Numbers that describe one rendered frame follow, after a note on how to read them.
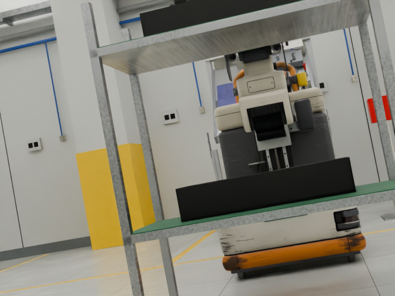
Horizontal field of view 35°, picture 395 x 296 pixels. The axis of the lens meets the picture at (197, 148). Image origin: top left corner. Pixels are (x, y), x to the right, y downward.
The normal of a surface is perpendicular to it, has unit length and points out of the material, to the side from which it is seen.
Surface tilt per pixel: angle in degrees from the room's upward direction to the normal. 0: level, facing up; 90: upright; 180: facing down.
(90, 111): 90
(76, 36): 90
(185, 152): 90
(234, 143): 90
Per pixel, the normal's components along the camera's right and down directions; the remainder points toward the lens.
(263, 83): -0.14, 0.12
